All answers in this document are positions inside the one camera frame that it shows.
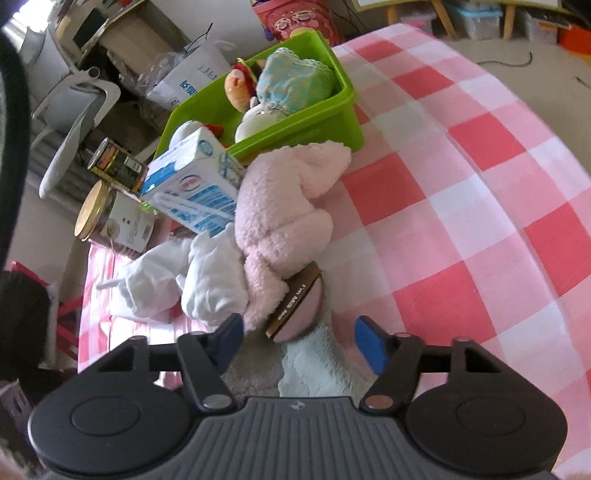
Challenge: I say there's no orange box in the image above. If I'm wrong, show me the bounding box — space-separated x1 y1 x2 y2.
556 28 591 49

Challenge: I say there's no pink plush toy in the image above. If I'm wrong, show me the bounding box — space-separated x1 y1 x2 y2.
235 141 352 343

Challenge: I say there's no clear storage box pink label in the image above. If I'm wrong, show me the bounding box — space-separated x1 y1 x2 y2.
402 4 437 33

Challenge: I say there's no clear plastic bag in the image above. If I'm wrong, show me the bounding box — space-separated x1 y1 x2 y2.
134 51 185 93

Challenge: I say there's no dark tin can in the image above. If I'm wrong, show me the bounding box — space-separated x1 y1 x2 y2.
88 137 149 192

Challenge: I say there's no grey office chair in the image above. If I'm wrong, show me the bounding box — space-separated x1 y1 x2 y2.
30 67 122 199

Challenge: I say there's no red metal rack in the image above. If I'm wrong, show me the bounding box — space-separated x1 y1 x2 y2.
9 261 84 361

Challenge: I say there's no white and wood cabinet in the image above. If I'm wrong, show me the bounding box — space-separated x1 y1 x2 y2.
355 0 591 40

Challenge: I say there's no blue-lid storage box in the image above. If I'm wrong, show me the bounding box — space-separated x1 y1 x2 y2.
445 0 504 28

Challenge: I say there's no round white plush toy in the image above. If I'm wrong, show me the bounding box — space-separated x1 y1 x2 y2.
235 104 289 144

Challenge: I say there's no blue and white milk carton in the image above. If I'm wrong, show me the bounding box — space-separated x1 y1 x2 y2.
140 127 247 238

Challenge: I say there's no white paper bag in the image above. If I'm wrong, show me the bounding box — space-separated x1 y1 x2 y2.
147 39 236 109

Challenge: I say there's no red cylindrical bin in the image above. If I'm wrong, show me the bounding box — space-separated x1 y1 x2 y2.
252 0 345 47

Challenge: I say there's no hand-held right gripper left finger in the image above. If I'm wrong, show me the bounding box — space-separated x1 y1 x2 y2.
95 313 245 414

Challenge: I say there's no white and red plush toy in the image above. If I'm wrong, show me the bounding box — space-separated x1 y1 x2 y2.
168 120 227 151

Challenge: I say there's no teal dotted cloth doll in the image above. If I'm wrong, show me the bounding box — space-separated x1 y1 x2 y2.
256 48 340 114

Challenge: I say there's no wooden desk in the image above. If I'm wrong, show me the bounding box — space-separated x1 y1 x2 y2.
55 0 185 70

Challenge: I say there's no gold-lid jar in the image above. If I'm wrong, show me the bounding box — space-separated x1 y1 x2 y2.
74 180 155 254

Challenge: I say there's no green plastic basket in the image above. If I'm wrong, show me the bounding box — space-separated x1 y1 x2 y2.
152 30 365 167

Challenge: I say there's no pink checkered tablecloth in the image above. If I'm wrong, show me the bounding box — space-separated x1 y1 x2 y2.
76 21 591 480

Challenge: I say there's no red and yellow plush toy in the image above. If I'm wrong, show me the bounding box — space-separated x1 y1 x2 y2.
225 58 262 112

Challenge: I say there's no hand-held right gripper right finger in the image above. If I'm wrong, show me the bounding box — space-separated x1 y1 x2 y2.
355 315 504 414

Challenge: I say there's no white cloth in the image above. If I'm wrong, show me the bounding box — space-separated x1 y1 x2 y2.
96 222 252 324

